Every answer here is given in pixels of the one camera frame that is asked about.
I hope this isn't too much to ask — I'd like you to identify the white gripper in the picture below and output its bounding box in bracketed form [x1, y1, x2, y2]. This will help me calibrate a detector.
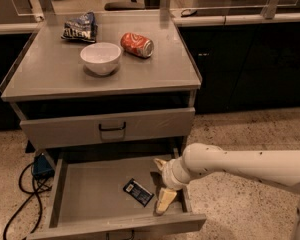
[153, 157, 190, 215]

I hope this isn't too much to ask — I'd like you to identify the dark blue rxbar wrapper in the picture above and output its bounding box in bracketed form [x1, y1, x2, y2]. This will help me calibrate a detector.
[123, 179, 154, 207]

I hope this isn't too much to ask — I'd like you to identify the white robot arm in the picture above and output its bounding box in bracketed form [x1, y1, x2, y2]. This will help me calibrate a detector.
[154, 143, 300, 240]

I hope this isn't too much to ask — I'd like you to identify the closed grey top drawer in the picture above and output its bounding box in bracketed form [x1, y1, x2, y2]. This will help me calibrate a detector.
[21, 108, 195, 149]

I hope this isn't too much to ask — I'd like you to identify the open grey middle drawer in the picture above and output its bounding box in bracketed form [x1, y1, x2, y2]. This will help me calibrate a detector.
[27, 151, 206, 240]

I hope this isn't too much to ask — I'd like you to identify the grey drawer cabinet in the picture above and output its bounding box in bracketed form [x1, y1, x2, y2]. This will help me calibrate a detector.
[1, 10, 201, 150]

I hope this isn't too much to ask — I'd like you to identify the blue power box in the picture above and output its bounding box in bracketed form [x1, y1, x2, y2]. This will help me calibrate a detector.
[31, 155, 55, 179]

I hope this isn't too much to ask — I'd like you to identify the red soda can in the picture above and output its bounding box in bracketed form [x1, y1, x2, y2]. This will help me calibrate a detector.
[120, 32, 154, 58]

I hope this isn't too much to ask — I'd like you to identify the white ceramic bowl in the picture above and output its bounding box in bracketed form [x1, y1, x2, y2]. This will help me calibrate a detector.
[80, 42, 122, 76]

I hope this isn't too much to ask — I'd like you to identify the blue chip bag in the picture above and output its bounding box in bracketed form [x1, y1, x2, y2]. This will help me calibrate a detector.
[61, 11, 98, 43]

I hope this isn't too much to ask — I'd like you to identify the black floor cable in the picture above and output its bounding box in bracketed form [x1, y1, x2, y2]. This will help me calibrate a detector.
[2, 162, 53, 240]

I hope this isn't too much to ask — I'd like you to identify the dark low cabinet wall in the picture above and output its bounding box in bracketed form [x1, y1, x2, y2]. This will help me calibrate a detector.
[179, 22, 300, 114]

